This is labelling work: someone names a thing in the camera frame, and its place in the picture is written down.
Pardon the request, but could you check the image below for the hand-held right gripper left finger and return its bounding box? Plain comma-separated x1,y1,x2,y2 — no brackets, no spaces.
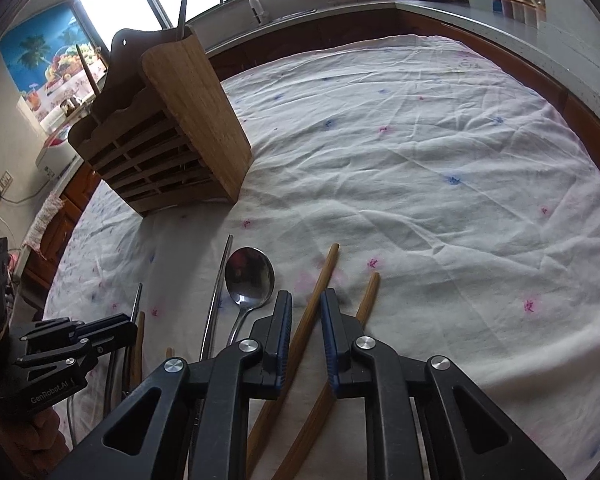
45,290,293,480

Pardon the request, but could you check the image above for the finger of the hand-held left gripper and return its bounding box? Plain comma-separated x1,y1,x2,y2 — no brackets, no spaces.
9,312,139,357
12,337,101,386

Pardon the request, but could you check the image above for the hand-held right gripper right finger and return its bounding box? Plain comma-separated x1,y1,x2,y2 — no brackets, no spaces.
320,287,568,480

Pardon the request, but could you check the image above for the metal spoon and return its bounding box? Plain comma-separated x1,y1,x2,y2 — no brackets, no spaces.
224,246,276,347

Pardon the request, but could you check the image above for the wooden utensil holder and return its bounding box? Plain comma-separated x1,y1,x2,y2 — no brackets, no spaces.
68,25,254,219

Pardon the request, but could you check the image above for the person's left hand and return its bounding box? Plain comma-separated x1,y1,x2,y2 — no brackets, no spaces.
0,402,76,480

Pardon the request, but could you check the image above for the white fringed towel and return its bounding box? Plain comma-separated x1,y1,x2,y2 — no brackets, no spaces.
22,192,66,261

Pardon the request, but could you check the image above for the white floral tablecloth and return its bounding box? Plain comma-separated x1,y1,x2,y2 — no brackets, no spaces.
44,35,600,480

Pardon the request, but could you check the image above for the white and red rice cooker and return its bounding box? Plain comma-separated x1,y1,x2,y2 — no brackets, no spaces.
36,129,84,179

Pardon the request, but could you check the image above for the steel kitchen sink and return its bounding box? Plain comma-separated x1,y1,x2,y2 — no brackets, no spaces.
267,7,322,24

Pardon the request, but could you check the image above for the chrome kitchen faucet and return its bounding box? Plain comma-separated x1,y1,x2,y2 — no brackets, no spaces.
218,0,271,24

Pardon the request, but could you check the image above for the row of white spice jars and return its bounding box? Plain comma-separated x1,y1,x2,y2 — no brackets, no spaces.
497,0,542,29

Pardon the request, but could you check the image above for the palm and fruit wall poster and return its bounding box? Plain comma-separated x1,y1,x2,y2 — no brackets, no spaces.
0,6,109,127

